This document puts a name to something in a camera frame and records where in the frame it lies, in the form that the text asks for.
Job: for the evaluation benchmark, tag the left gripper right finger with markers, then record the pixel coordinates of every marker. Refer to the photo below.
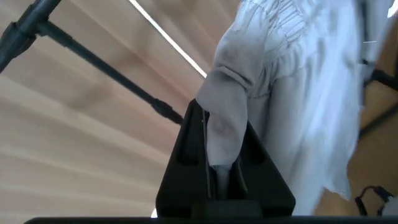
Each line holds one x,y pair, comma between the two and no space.
264,183

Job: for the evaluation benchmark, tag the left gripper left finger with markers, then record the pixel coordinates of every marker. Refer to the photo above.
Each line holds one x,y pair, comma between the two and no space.
183,174

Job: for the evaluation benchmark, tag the pale grey shorts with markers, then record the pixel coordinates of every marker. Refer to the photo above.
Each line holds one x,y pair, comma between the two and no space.
295,93

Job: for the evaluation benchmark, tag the black clothes rack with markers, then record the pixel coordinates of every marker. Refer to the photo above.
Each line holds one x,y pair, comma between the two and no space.
93,60

